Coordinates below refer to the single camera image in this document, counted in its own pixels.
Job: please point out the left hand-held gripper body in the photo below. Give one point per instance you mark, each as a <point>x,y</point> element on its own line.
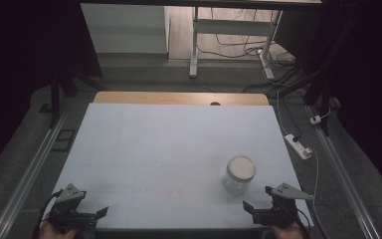
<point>69,195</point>

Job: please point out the aluminium rail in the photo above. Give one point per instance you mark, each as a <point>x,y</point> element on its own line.
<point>344,186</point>
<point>26,176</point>

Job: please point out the white jar lid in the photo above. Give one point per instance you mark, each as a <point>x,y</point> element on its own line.
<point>241,168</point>

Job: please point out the small white adapter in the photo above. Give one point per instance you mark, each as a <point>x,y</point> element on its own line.
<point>315,119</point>

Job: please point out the white desk frame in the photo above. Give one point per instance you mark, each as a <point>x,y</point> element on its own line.
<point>232,27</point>

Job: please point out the clear glass jar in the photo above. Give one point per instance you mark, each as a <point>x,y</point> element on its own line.
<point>236,184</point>

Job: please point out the white power strip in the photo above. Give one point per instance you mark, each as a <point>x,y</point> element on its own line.
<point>297,146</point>

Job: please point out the black metal stand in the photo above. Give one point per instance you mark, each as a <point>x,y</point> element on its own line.
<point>55,99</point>
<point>325,83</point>

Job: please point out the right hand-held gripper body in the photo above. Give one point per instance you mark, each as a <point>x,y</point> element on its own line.
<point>283,202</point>

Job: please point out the wooden table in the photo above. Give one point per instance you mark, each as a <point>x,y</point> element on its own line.
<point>165,98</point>

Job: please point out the person's left hand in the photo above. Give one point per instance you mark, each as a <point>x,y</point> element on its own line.
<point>53,231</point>

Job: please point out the grey cabinet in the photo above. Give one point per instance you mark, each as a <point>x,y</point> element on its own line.
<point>126,30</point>

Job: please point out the person's right hand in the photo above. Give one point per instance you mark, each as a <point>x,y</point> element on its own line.
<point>286,233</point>

